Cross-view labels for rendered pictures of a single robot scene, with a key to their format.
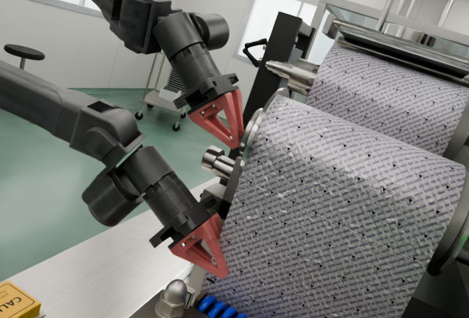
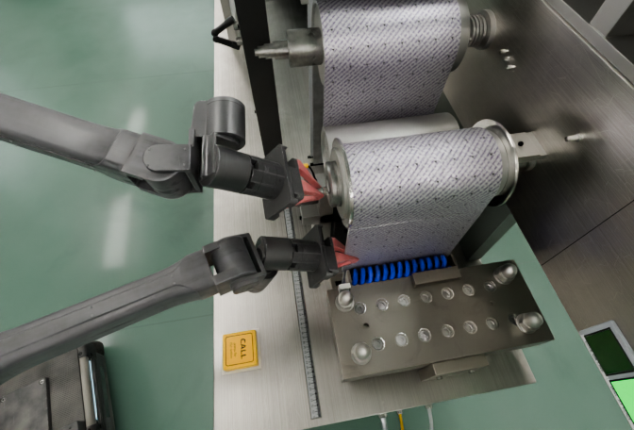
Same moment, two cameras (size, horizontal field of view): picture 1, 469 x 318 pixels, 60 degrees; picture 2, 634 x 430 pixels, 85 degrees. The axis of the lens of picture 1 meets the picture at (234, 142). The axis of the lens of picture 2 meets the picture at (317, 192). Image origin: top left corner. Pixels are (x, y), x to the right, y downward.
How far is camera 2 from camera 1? 0.46 m
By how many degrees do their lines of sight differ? 47
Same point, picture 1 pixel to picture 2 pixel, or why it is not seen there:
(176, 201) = (311, 260)
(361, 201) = (439, 206)
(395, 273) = (464, 220)
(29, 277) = (222, 315)
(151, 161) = (277, 256)
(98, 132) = (243, 286)
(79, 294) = (258, 297)
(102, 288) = not seen: hidden behind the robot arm
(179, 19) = (225, 169)
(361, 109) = (375, 74)
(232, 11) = not seen: outside the picture
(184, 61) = (254, 190)
